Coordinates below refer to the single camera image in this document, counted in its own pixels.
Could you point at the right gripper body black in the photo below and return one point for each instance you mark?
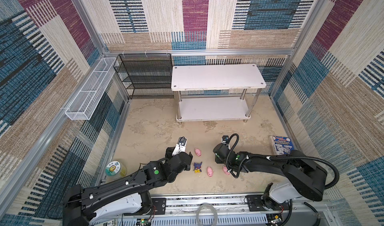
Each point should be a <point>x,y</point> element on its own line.
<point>218,160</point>

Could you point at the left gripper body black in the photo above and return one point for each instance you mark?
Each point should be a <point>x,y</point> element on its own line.
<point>169,153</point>

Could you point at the purple yellow toy figure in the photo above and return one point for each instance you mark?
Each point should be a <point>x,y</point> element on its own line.
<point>198,167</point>

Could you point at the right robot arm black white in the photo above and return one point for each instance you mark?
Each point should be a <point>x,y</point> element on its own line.
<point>306,176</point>

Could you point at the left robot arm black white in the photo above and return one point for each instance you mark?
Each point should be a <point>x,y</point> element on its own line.
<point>80,204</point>

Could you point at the white two-tier shelf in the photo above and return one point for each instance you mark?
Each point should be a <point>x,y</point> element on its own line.
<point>244,77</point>

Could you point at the pink pig toy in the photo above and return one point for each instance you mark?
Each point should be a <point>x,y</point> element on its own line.
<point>210,171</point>
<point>198,152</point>
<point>225,170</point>

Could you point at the clear tubing coil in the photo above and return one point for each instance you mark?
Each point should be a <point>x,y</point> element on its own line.
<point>212,209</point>

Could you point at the blue picture book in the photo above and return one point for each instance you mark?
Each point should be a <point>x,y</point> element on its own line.
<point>281,145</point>

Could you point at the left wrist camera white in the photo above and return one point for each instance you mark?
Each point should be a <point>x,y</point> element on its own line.
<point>180,146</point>

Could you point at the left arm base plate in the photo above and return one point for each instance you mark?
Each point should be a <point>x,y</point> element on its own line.
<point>158,208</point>

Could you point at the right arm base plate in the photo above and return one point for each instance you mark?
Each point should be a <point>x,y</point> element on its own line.
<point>257,203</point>

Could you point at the black wire mesh rack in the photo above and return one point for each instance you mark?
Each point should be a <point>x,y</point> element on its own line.
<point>146,76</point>

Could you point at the white wire mesh basket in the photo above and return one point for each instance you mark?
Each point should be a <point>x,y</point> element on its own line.
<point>87,99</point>

